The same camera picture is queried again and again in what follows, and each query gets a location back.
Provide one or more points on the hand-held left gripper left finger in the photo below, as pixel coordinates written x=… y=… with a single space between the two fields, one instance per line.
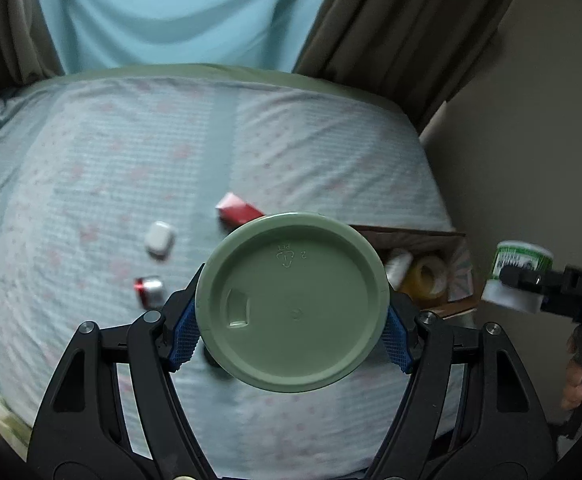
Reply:
x=183 y=332

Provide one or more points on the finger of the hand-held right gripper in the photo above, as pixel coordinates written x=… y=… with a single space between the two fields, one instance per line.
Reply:
x=521 y=277

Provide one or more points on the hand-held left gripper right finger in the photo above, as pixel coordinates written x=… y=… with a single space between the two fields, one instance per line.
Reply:
x=397 y=336

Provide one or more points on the green white labelled bottle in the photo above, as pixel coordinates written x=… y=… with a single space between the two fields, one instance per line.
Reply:
x=518 y=260

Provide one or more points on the brown cardboard box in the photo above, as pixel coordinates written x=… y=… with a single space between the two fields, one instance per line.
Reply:
x=458 y=280

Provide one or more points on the green plastic cup lid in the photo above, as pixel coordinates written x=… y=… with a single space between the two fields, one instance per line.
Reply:
x=291 y=305

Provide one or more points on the red silver small can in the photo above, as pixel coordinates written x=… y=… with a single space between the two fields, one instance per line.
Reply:
x=150 y=290

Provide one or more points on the yellow tape roll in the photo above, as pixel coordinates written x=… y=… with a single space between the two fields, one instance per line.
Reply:
x=425 y=280

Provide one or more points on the white roll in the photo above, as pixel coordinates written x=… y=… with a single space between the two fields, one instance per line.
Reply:
x=398 y=266

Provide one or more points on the white earbud case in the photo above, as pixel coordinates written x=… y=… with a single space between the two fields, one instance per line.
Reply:
x=160 y=240

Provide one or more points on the red box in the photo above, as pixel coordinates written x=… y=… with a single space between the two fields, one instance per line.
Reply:
x=236 y=209

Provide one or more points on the light blue curtain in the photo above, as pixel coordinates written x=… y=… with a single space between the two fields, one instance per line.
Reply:
x=171 y=10

